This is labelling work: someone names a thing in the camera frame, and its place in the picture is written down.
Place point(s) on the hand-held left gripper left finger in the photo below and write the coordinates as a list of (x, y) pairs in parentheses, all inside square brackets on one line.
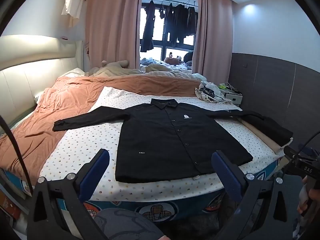
[(96, 170)]

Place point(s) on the white floral bed sheet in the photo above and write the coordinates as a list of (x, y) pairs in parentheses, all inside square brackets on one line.
[(82, 140)]

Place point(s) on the person's right hand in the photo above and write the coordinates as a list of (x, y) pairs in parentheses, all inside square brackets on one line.
[(313, 195)]

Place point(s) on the brown plush toy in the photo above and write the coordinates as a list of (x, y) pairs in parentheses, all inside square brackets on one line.
[(172, 59)]

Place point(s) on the white box on nightstand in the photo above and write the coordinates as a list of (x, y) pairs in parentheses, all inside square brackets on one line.
[(233, 97)]

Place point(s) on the long black hanging coat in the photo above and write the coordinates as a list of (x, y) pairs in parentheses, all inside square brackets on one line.
[(148, 27)]

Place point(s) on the patterned cloth bag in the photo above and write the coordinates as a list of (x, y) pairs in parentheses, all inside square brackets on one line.
[(202, 93)]

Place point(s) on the beige plush toy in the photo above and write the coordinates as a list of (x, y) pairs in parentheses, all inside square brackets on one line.
[(113, 66)]

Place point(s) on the dark round cushion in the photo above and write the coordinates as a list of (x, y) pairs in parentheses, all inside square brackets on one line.
[(188, 57)]

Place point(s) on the person's grey trouser leg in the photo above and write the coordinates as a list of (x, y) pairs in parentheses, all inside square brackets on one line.
[(125, 223)]

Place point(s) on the white hanging garment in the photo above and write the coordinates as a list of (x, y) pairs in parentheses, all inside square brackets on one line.
[(73, 2)]

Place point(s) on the orange cardboard box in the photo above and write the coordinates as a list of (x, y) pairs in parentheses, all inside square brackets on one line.
[(10, 208)]

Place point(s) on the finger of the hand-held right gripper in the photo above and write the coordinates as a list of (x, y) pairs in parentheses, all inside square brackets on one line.
[(307, 151)]

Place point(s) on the beige mattress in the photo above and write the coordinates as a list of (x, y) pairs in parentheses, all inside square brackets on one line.
[(262, 136)]

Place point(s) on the blue printed mattress cover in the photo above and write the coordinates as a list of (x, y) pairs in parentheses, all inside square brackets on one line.
[(190, 205)]

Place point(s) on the person's left hand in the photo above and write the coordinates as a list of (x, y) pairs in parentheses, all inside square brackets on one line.
[(163, 238)]

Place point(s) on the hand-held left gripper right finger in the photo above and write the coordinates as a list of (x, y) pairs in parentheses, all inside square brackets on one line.
[(225, 172)]

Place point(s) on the black long-sleeve button shirt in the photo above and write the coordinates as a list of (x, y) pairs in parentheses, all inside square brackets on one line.
[(162, 135)]

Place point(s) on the beige duvet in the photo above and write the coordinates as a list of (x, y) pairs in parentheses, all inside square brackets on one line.
[(160, 73)]

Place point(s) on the green small item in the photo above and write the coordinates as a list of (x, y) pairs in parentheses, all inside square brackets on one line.
[(221, 86)]

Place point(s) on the pale blue white bedding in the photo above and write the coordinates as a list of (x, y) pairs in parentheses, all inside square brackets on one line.
[(150, 63)]

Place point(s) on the white padded headboard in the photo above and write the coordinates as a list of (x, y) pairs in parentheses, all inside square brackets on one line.
[(25, 80)]

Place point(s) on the window with dark frame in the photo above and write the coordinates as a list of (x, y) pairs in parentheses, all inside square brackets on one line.
[(160, 47)]

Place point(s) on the dark hanging garment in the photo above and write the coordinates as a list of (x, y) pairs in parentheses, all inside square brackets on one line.
[(192, 17), (170, 22), (180, 22)]

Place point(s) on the orange blanket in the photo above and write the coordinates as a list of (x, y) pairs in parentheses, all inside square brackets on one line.
[(50, 105)]

